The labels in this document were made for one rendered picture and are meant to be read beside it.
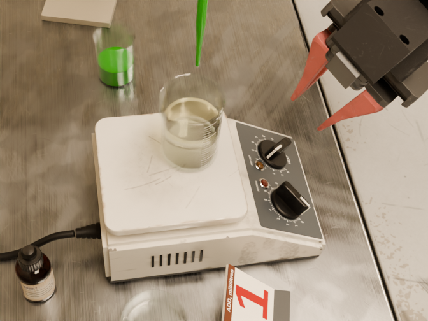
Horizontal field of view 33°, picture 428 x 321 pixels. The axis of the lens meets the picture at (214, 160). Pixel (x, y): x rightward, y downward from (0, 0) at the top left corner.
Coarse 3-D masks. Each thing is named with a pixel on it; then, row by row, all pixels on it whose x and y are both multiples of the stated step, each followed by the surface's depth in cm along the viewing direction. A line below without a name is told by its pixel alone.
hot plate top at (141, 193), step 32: (96, 128) 64; (128, 128) 65; (160, 128) 65; (224, 128) 65; (128, 160) 63; (160, 160) 63; (224, 160) 63; (128, 192) 61; (160, 192) 61; (192, 192) 61; (224, 192) 61; (128, 224) 59; (160, 224) 59; (192, 224) 60
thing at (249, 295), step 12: (240, 276) 63; (240, 288) 62; (252, 288) 63; (264, 288) 65; (240, 300) 62; (252, 300) 63; (264, 300) 64; (240, 312) 61; (252, 312) 62; (264, 312) 63
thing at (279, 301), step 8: (240, 272) 63; (256, 280) 64; (224, 288) 61; (272, 288) 65; (224, 296) 61; (272, 296) 65; (280, 296) 65; (288, 296) 65; (224, 304) 60; (272, 304) 65; (280, 304) 65; (288, 304) 65; (224, 312) 60; (272, 312) 64; (280, 312) 64; (288, 312) 64; (272, 320) 64; (280, 320) 64; (288, 320) 64
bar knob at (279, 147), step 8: (264, 144) 69; (272, 144) 69; (280, 144) 68; (288, 144) 68; (264, 152) 68; (272, 152) 67; (280, 152) 67; (264, 160) 68; (272, 160) 68; (280, 160) 69; (280, 168) 68
